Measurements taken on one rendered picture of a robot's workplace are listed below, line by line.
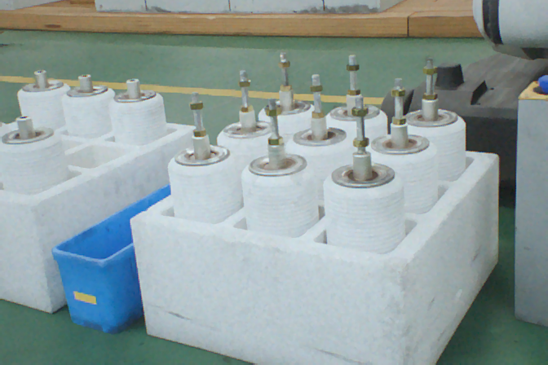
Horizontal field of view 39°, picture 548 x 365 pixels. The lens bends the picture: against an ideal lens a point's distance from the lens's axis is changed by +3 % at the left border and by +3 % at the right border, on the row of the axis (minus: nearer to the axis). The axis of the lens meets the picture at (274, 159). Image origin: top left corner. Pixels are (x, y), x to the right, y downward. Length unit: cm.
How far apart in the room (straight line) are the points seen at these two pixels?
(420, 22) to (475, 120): 160
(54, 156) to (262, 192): 40
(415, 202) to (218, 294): 28
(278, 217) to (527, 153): 32
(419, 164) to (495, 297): 27
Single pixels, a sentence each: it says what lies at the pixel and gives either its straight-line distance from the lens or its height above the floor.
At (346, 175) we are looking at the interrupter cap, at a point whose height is 25.
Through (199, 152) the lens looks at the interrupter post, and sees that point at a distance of 101.
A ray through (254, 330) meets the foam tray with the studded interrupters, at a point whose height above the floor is 5.
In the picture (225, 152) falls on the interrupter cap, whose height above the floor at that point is 25.
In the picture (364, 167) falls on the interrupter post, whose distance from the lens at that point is 90.
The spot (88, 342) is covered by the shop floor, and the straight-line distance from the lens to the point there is 114.
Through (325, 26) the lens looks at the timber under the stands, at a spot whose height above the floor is 4.
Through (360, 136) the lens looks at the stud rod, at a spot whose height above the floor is 30.
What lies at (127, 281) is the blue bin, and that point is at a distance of 113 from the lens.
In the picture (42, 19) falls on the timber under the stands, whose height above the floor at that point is 5.
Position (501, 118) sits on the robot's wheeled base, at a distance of 137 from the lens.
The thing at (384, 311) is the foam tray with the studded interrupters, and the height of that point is 12.
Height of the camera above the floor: 58
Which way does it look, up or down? 20 degrees down
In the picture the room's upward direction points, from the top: 5 degrees counter-clockwise
